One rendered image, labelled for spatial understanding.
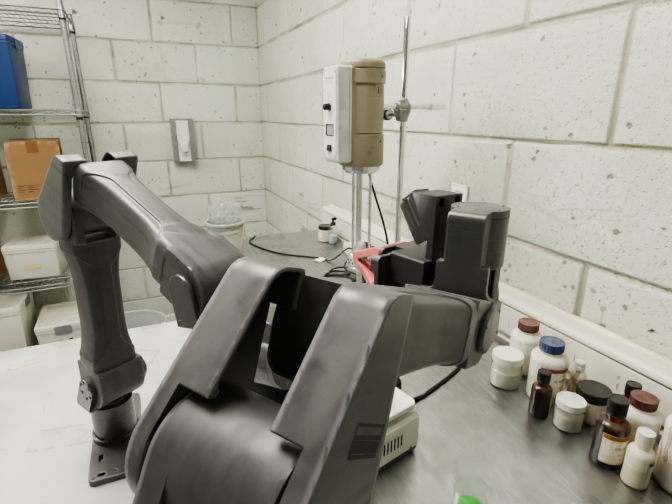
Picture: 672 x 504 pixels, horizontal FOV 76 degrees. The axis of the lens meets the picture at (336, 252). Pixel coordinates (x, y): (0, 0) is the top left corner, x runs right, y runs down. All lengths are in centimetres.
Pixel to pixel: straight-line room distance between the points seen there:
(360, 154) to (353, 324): 82
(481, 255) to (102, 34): 272
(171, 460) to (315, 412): 6
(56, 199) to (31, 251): 215
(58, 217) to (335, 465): 51
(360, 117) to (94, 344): 66
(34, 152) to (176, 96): 85
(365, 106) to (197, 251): 61
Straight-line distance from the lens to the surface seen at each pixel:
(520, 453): 80
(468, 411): 85
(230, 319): 21
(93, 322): 69
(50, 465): 84
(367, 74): 98
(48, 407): 98
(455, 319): 34
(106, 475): 77
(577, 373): 93
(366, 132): 98
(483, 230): 41
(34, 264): 278
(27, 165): 263
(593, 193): 95
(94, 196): 57
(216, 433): 19
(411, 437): 73
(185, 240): 47
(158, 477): 21
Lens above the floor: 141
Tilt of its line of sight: 18 degrees down
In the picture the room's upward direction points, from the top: straight up
